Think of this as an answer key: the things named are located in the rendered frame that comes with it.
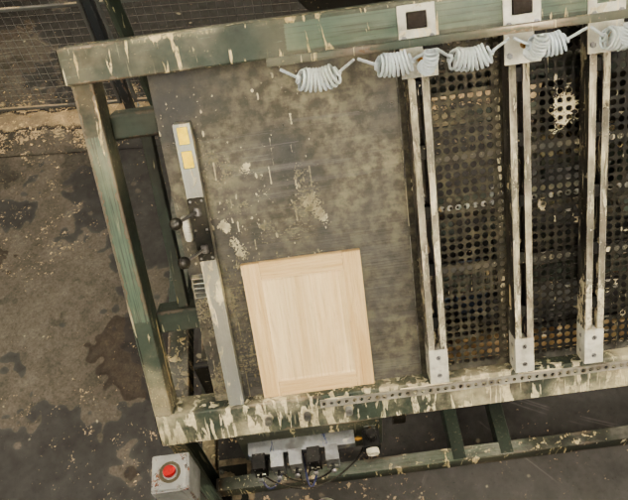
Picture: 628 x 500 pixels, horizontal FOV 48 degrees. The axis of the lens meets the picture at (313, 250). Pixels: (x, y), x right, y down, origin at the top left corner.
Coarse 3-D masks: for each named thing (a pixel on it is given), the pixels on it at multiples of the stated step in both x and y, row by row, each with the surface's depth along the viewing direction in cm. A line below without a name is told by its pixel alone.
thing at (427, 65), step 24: (432, 24) 187; (432, 48) 177; (432, 72) 183; (408, 96) 199; (408, 120) 205; (432, 144) 203; (432, 168) 206; (432, 192) 209; (432, 216) 211; (432, 240) 216; (432, 264) 218; (432, 288) 224; (432, 312) 223; (432, 336) 226; (432, 360) 230
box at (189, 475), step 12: (156, 456) 227; (168, 456) 226; (180, 456) 226; (156, 468) 224; (192, 468) 229; (156, 480) 222; (180, 480) 221; (192, 480) 227; (156, 492) 220; (168, 492) 220; (180, 492) 221; (192, 492) 224
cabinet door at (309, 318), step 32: (320, 256) 220; (352, 256) 221; (256, 288) 224; (288, 288) 224; (320, 288) 225; (352, 288) 225; (256, 320) 228; (288, 320) 229; (320, 320) 229; (352, 320) 229; (256, 352) 232; (288, 352) 233; (320, 352) 234; (352, 352) 234; (288, 384) 237; (320, 384) 238; (352, 384) 238
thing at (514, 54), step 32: (544, 32) 176; (512, 64) 196; (512, 96) 199; (512, 128) 202; (512, 160) 206; (512, 192) 210; (512, 224) 214; (512, 256) 218; (512, 288) 223; (512, 320) 228; (512, 352) 234
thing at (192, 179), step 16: (176, 128) 202; (176, 144) 204; (192, 144) 204; (192, 176) 207; (192, 192) 209; (208, 272) 219; (208, 288) 221; (208, 304) 223; (224, 304) 223; (224, 320) 225; (224, 336) 227; (224, 352) 229; (224, 368) 232; (240, 384) 234; (240, 400) 236
